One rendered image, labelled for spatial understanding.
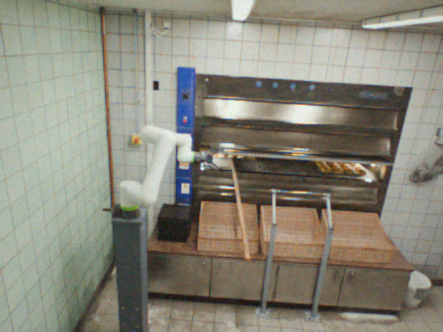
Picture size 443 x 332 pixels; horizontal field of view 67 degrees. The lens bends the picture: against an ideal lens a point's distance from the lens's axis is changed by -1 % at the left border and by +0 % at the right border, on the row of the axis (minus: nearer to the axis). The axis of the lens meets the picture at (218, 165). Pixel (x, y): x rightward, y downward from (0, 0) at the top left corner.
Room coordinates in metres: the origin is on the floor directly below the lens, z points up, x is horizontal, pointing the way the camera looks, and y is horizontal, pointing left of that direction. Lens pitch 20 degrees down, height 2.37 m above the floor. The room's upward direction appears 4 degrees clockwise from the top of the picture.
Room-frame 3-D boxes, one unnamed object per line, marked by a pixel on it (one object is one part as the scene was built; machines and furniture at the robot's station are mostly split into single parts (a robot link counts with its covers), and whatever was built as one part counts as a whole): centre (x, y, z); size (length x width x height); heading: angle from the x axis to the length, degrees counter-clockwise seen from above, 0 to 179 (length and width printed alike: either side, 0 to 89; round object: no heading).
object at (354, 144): (3.12, -0.71, 1.54); 1.79 x 0.11 x 0.19; 89
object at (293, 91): (3.14, -0.71, 1.99); 1.80 x 0.08 x 0.21; 89
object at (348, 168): (3.55, -1.30, 1.21); 0.61 x 0.48 x 0.06; 179
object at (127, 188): (2.10, 0.59, 1.36); 0.16 x 0.13 x 0.19; 58
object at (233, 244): (2.86, -0.13, 0.72); 0.56 x 0.49 x 0.28; 90
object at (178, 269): (2.83, -0.60, 0.29); 2.42 x 0.56 x 0.58; 89
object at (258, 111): (3.12, -0.71, 1.80); 1.79 x 0.11 x 0.19; 89
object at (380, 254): (2.84, -1.34, 0.72); 0.56 x 0.49 x 0.28; 89
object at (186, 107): (4.07, 0.32, 1.07); 1.93 x 0.16 x 2.15; 179
